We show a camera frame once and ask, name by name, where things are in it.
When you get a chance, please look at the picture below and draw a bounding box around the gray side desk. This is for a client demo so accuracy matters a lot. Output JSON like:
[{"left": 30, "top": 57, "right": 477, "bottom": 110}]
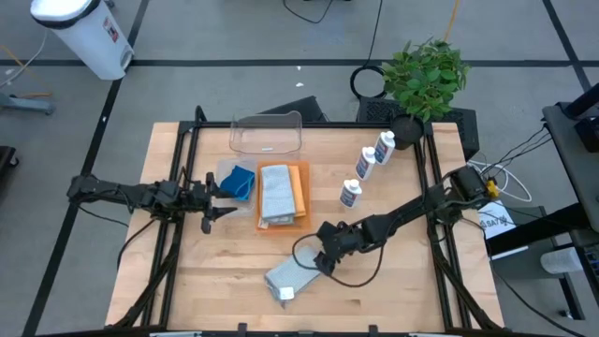
[{"left": 541, "top": 82, "right": 599, "bottom": 221}]

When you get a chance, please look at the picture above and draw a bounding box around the white plastic restorer bottle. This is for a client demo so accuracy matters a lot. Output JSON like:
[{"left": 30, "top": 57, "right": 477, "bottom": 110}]
[
  {"left": 354, "top": 145, "right": 377, "bottom": 182},
  {"left": 338, "top": 178, "right": 363, "bottom": 210},
  {"left": 373, "top": 130, "right": 397, "bottom": 167}
]

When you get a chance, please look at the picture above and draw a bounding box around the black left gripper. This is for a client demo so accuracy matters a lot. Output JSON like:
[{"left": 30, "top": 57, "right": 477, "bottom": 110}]
[{"left": 184, "top": 171, "right": 239, "bottom": 234}]

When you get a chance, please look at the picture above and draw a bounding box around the black perforated computer case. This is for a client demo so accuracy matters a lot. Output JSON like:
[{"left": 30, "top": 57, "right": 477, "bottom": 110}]
[{"left": 355, "top": 96, "right": 481, "bottom": 161}]

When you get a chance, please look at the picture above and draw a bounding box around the white printed label sheet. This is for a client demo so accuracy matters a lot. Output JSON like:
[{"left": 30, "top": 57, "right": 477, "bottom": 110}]
[{"left": 477, "top": 200, "right": 517, "bottom": 241}]

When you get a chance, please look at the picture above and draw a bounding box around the gray waffle towel with tag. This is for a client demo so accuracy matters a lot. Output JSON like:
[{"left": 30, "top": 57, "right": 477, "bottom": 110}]
[{"left": 264, "top": 245, "right": 324, "bottom": 303}]

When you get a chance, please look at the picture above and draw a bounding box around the black flat panel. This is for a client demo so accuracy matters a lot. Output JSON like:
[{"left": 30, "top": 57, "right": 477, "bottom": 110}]
[{"left": 256, "top": 95, "right": 329, "bottom": 124}]

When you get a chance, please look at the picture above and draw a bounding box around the coiled black cable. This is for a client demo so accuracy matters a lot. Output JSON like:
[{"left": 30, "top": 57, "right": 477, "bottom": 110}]
[{"left": 349, "top": 65, "right": 389, "bottom": 101}]

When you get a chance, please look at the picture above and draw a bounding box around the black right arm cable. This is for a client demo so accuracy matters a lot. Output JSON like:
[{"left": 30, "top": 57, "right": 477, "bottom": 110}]
[{"left": 291, "top": 232, "right": 386, "bottom": 288}]

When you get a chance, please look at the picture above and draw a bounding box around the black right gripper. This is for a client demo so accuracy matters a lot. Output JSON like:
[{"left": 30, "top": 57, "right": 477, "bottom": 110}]
[{"left": 314, "top": 220, "right": 373, "bottom": 276}]

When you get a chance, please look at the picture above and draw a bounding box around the thin black cable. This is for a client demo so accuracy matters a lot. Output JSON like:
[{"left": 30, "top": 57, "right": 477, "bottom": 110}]
[{"left": 366, "top": 0, "right": 385, "bottom": 69}]

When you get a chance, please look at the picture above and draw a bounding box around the white pedal trash can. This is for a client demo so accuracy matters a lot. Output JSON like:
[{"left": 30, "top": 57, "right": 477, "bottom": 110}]
[{"left": 29, "top": 0, "right": 136, "bottom": 81}]

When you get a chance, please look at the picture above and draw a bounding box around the gray chair base leg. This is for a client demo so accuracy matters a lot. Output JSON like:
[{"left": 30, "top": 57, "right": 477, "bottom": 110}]
[{"left": 0, "top": 91, "right": 55, "bottom": 117}]

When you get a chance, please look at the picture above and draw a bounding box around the green potted plant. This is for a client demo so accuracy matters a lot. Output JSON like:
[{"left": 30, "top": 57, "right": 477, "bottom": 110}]
[{"left": 381, "top": 37, "right": 472, "bottom": 151}]

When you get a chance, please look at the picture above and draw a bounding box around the large clear plastic bin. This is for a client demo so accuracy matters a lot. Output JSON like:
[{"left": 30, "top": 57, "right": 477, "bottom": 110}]
[{"left": 227, "top": 110, "right": 303, "bottom": 155}]

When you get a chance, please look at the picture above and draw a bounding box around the yellow cable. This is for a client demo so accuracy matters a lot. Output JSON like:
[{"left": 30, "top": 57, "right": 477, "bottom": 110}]
[{"left": 442, "top": 0, "right": 463, "bottom": 44}]

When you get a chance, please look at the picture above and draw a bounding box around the black desktop device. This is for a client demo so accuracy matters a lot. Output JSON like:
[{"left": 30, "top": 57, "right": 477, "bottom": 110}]
[{"left": 574, "top": 115, "right": 599, "bottom": 154}]

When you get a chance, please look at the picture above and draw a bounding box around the black floor cable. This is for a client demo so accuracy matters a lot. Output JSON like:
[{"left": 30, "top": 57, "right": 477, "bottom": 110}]
[{"left": 282, "top": 0, "right": 334, "bottom": 25}]

